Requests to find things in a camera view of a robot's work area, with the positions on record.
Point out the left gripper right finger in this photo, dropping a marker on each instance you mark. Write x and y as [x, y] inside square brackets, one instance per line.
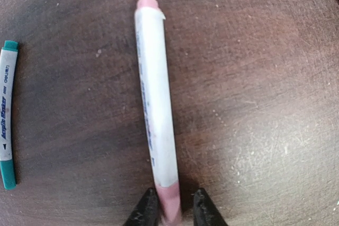
[205, 213]

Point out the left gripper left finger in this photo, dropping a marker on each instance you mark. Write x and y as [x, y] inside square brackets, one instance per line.
[146, 212]

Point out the pink capped white marker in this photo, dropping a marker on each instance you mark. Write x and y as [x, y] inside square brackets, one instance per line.
[156, 100]

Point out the teal capped white marker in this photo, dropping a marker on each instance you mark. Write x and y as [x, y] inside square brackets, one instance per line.
[9, 53]

